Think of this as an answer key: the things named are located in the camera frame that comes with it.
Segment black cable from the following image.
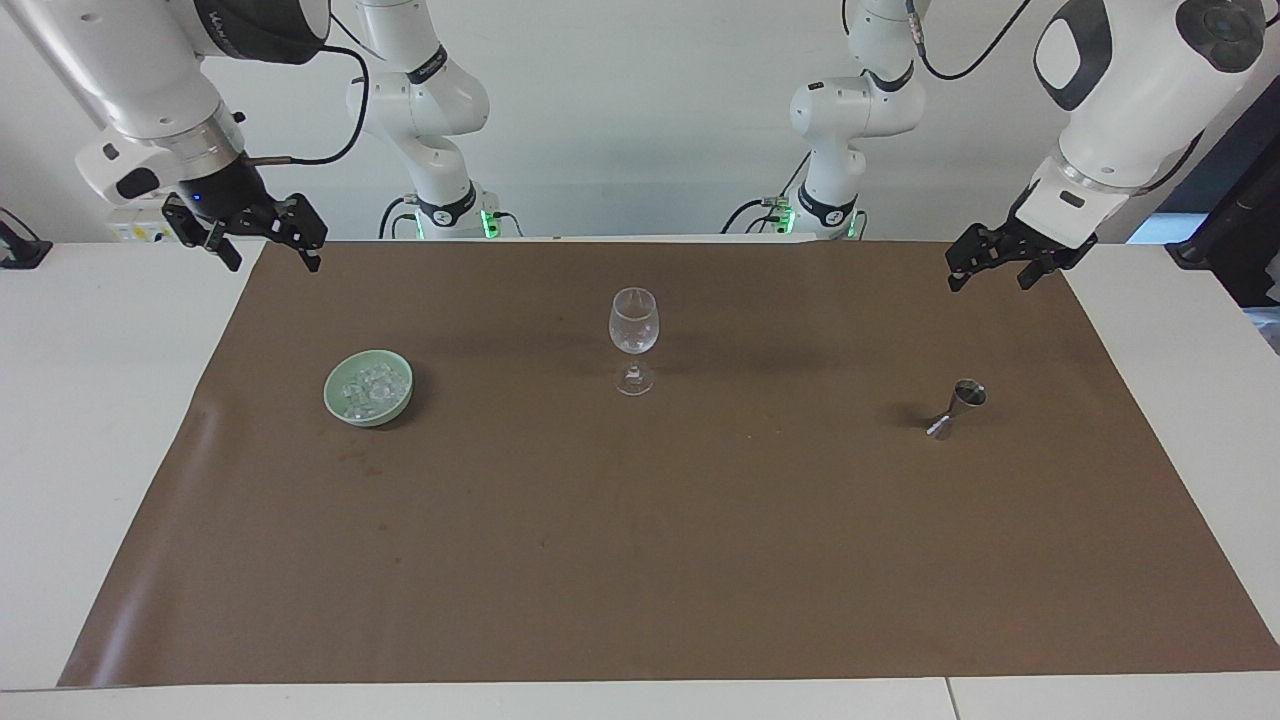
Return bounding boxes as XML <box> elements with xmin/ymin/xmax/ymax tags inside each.
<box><xmin>1135</xmin><ymin>130</ymin><xmax>1207</xmax><ymax>197</ymax></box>
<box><xmin>377</xmin><ymin>194</ymin><xmax>417</xmax><ymax>241</ymax></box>
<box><xmin>734</xmin><ymin>150</ymin><xmax>813</xmax><ymax>237</ymax></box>
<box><xmin>904</xmin><ymin>0</ymin><xmax>1037</xmax><ymax>82</ymax></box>
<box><xmin>244</xmin><ymin>40</ymin><xmax>374</xmax><ymax>168</ymax></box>

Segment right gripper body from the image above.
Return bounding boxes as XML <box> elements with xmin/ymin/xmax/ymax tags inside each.
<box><xmin>177</xmin><ymin>157</ymin><xmax>274</xmax><ymax>234</ymax></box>

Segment clear ice cubes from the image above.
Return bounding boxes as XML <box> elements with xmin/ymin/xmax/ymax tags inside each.
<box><xmin>338</xmin><ymin>364</ymin><xmax>407</xmax><ymax>417</ymax></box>

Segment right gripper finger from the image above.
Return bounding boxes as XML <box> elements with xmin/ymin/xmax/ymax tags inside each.
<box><xmin>161</xmin><ymin>196</ymin><xmax>244</xmax><ymax>274</ymax></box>
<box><xmin>243</xmin><ymin>194</ymin><xmax>330</xmax><ymax>274</ymax></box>

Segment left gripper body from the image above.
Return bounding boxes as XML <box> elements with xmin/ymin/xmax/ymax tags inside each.
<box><xmin>1006</xmin><ymin>212</ymin><xmax>1099</xmax><ymax>271</ymax></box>

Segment light green bowl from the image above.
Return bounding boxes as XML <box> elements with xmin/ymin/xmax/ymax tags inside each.
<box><xmin>323</xmin><ymin>349</ymin><xmax>415</xmax><ymax>429</ymax></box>

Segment white box with yellow label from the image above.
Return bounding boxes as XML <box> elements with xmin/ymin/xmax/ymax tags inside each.
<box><xmin>103</xmin><ymin>200</ymin><xmax>183</xmax><ymax>244</ymax></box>

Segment black stand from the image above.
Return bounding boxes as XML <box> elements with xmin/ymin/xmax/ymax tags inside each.
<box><xmin>1165</xmin><ymin>95</ymin><xmax>1280</xmax><ymax>309</ymax></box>
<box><xmin>0</xmin><ymin>207</ymin><xmax>54</xmax><ymax>271</ymax></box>

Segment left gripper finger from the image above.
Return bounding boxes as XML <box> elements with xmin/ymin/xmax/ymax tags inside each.
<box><xmin>945</xmin><ymin>223</ymin><xmax>1014</xmax><ymax>294</ymax></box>
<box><xmin>1017</xmin><ymin>250</ymin><xmax>1064</xmax><ymax>292</ymax></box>

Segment clear wine glass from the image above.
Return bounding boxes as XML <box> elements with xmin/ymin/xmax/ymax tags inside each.
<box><xmin>608</xmin><ymin>287</ymin><xmax>661</xmax><ymax>397</ymax></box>

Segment silver metal jigger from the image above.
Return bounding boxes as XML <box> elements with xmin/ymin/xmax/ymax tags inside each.
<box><xmin>925</xmin><ymin>378</ymin><xmax>989</xmax><ymax>442</ymax></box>

